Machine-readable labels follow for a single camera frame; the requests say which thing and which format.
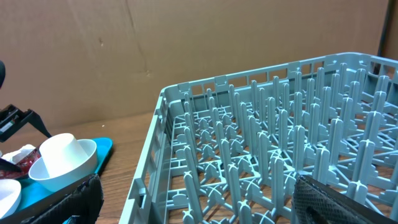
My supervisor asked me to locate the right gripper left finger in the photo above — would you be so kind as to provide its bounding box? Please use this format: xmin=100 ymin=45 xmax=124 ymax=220
xmin=1 ymin=174 xmax=104 ymax=224

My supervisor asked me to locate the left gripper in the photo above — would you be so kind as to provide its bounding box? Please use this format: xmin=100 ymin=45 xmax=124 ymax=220
xmin=0 ymin=105 xmax=52 ymax=172

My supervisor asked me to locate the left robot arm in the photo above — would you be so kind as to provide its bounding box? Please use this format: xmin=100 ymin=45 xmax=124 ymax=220
xmin=1 ymin=61 xmax=52 ymax=172

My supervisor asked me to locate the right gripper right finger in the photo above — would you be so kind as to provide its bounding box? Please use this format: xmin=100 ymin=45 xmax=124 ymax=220
xmin=292 ymin=175 xmax=397 ymax=224

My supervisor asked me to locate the grey dish rack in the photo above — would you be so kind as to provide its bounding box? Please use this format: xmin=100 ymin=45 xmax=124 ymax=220
xmin=120 ymin=52 xmax=397 ymax=223

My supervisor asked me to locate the small white bowl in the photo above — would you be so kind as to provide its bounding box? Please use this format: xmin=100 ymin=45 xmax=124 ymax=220
xmin=0 ymin=179 xmax=22 ymax=218

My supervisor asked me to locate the red snack wrapper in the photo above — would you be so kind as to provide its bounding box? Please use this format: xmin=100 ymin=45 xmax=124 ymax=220
xmin=1 ymin=149 xmax=41 ymax=179

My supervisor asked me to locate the grey bowl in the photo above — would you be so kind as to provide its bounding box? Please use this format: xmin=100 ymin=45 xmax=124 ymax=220
xmin=29 ymin=139 xmax=98 ymax=192

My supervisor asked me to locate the white paper cup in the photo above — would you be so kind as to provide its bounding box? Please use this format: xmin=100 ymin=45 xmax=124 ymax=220
xmin=39 ymin=133 xmax=88 ymax=177

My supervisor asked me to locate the white napkin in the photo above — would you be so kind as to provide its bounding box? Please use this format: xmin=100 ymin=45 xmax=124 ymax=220
xmin=1 ymin=144 xmax=35 ymax=164

